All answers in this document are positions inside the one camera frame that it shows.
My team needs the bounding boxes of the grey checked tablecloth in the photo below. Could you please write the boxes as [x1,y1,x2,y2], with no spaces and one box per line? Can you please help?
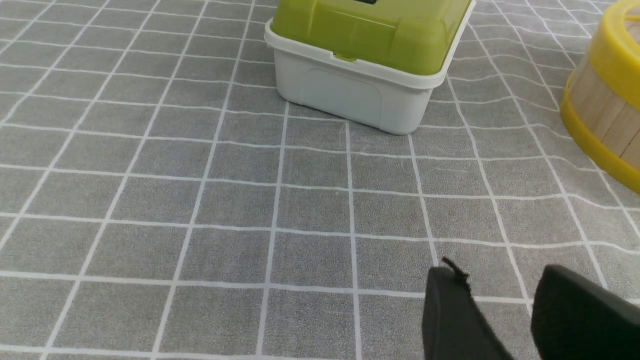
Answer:
[0,0,639,360]

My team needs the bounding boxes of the bamboo steamer basket yellow rims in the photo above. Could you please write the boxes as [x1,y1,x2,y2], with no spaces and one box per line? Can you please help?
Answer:
[560,0,640,193]

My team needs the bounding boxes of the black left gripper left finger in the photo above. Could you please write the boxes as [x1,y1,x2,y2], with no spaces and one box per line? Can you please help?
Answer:
[422,257,513,360]

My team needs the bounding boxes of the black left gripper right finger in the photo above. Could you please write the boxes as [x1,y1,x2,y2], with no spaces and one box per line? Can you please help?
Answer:
[530,264,640,360]

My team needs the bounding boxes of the green lidded white storage box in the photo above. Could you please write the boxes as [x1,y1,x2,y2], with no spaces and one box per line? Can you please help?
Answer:
[263,0,476,136]

